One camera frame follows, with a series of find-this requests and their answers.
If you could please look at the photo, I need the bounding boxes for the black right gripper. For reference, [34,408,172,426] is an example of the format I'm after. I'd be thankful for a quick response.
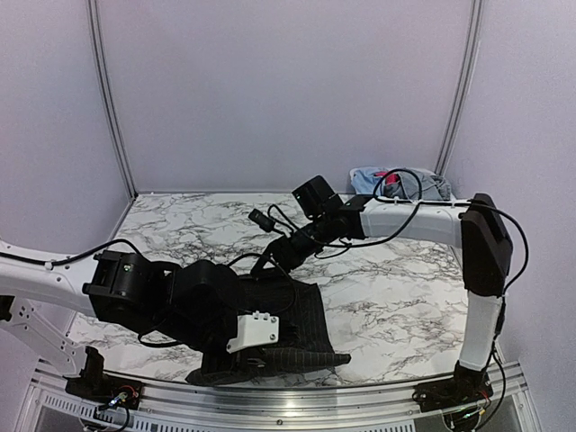
[251,214,334,278]

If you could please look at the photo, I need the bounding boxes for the black pinstriped shirt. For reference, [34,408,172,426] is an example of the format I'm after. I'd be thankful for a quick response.
[185,275,351,387]

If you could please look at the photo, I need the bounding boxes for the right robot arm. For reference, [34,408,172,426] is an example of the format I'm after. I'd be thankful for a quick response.
[249,176,513,412]

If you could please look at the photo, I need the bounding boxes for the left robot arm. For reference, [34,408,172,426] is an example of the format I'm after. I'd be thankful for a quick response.
[1,242,280,401]

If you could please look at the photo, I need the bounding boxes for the white plastic laundry basket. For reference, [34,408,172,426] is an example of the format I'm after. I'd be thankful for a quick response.
[350,166,452,201]

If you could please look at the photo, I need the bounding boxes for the red garment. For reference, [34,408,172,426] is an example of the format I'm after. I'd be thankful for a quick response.
[374,171,400,185]

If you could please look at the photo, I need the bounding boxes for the grey denim jeans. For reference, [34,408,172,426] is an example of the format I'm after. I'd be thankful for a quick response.
[378,168,452,201]

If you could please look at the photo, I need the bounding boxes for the aluminium front rail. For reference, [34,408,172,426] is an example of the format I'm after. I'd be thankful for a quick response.
[13,362,542,431]

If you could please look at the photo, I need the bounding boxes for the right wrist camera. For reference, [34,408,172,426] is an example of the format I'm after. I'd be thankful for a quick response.
[248,209,279,233]

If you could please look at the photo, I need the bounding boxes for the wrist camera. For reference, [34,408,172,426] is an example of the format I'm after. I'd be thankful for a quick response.
[248,209,279,233]
[226,311,280,354]

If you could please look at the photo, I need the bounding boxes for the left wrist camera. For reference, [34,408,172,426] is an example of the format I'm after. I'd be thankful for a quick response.
[226,311,280,354]

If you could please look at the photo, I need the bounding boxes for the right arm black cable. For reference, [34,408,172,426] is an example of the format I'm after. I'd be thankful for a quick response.
[267,168,530,298]

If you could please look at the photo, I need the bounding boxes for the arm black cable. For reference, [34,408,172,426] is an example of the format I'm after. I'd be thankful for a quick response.
[0,238,298,350]
[267,168,530,298]

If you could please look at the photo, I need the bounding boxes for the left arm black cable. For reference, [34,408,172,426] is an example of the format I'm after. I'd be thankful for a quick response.
[0,238,298,350]

